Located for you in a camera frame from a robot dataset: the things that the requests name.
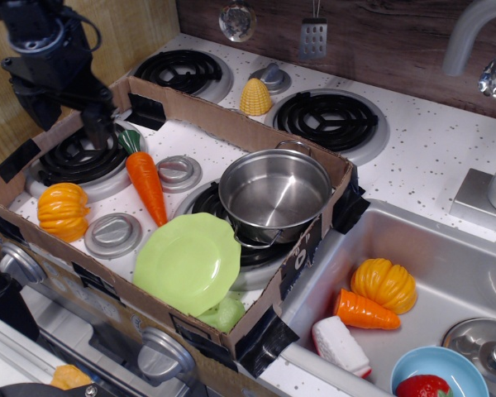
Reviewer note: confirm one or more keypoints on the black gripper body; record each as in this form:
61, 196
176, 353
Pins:
45, 81

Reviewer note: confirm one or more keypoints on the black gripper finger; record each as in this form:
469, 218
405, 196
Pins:
98, 125

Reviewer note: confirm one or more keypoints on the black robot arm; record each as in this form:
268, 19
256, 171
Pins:
39, 25

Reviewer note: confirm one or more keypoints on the light green plastic plate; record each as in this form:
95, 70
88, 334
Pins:
190, 263

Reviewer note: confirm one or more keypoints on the green toy vegetable under plate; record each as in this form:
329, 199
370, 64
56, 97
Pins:
225, 315

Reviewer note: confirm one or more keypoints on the orange toy carrot piece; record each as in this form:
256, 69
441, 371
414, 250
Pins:
359, 312

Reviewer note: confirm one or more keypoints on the brown cardboard fence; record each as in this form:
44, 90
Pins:
260, 336

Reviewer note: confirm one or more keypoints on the front left black burner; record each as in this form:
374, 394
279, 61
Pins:
101, 173

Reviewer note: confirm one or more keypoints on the black burner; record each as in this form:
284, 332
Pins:
340, 121
257, 265
101, 173
192, 72

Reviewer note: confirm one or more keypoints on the silver stove knob upper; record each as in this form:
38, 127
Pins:
179, 173

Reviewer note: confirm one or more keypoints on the silver stove knob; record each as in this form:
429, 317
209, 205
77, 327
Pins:
274, 78
112, 236
179, 173

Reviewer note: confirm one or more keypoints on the orange toy pumpkin in fence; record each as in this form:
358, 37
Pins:
62, 211

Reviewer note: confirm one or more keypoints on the back left black burner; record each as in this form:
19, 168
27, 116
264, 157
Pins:
192, 72

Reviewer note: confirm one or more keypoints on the silver stove knob lower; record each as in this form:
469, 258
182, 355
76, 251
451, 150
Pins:
112, 236

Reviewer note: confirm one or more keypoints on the yellow toy corn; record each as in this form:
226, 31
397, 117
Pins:
255, 98

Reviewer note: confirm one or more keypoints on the silver front panel knob left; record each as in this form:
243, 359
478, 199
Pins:
20, 266

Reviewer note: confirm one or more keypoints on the silver panel knob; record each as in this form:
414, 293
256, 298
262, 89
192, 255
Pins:
20, 266
161, 357

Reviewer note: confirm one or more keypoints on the hanging metal strainer ladle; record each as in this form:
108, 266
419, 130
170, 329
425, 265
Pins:
237, 21

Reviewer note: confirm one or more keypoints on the stainless steel pot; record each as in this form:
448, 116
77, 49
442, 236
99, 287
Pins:
271, 196

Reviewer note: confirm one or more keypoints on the silver stove knob back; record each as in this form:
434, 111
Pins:
274, 78

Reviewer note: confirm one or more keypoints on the front right black burner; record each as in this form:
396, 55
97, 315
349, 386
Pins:
257, 265

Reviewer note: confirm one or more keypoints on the hanging metal spatula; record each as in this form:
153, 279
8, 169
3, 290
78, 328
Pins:
313, 35

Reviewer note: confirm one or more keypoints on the back right black burner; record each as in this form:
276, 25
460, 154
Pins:
340, 121

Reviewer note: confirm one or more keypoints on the silver front panel knob right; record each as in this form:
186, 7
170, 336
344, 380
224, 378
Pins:
161, 357

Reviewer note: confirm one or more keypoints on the orange toy pumpkin in sink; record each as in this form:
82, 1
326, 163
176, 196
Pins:
391, 286

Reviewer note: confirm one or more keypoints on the white red toy cheese wedge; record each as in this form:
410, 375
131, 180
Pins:
334, 343

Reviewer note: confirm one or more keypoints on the silver sink basin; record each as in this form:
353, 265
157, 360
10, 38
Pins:
455, 274

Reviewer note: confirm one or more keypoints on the silver faucet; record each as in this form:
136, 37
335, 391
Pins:
475, 201

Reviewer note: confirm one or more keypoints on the red toy strawberry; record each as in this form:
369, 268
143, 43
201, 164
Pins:
423, 386

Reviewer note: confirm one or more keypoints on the light blue bowl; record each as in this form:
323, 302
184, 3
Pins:
451, 367

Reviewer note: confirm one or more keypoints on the silver sink drain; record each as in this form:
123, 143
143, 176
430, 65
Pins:
475, 339

